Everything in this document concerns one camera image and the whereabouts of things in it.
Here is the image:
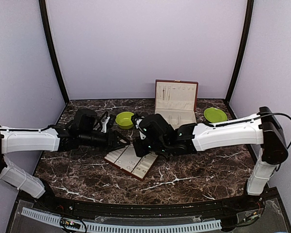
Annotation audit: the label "red jewelry tray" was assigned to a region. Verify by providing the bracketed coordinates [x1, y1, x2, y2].
[104, 145, 158, 181]

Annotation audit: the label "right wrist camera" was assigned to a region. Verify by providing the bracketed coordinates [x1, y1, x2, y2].
[131, 114, 175, 140]

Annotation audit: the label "green plate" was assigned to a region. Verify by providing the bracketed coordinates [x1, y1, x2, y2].
[204, 107, 227, 123]

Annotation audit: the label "gold necklaces in lid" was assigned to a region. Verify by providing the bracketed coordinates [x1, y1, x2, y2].
[160, 84, 172, 101]

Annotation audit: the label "small circuit board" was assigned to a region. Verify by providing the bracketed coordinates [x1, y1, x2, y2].
[60, 218, 81, 229]

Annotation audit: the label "green bowl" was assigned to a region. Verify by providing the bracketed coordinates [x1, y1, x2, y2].
[115, 112, 134, 130]

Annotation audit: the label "red jewelry box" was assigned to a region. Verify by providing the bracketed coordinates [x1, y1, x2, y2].
[155, 80, 198, 129]

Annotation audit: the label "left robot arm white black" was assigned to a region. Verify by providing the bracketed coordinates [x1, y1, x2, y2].
[0, 109, 130, 212]

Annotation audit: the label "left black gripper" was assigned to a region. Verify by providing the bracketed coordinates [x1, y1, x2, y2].
[79, 129, 131, 153]

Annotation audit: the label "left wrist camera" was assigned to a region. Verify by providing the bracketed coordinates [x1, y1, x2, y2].
[71, 108, 116, 133]

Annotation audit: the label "right black frame post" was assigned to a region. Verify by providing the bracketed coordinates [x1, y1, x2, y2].
[225, 0, 255, 104]

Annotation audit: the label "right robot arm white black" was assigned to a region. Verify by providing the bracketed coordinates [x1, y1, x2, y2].
[131, 107, 291, 211]

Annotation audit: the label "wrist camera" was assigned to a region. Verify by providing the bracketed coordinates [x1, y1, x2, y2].
[131, 114, 175, 140]
[71, 108, 116, 133]

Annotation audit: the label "white slotted cable duct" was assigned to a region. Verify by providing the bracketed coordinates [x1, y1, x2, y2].
[20, 207, 222, 233]

